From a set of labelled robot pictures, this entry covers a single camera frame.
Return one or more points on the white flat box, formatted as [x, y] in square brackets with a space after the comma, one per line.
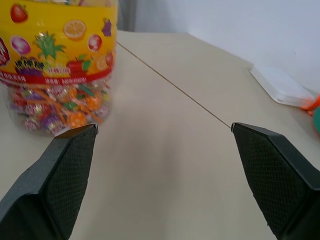
[280, 83]

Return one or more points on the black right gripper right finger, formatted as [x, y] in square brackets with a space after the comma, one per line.
[277, 180]

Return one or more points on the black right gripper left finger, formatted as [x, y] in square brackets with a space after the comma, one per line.
[57, 182]

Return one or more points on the clear candy jar yellow label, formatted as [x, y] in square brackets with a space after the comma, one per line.
[56, 62]

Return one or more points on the orange and green toy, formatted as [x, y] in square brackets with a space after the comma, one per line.
[315, 112]

